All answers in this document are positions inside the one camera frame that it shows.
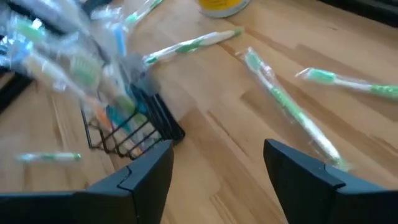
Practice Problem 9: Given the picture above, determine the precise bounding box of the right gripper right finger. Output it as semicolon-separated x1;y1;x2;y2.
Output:
263;139;398;224

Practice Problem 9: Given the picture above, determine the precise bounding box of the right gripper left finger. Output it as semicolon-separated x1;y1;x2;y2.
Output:
0;140;174;224

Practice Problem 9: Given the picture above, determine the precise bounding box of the orange toothbrush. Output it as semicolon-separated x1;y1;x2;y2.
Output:
23;52;144;156

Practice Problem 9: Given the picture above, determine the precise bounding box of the white yellow wipes canister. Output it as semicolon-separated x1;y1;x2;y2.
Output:
197;0;252;19

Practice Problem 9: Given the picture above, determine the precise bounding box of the black wire basket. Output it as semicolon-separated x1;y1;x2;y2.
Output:
80;83;187;161

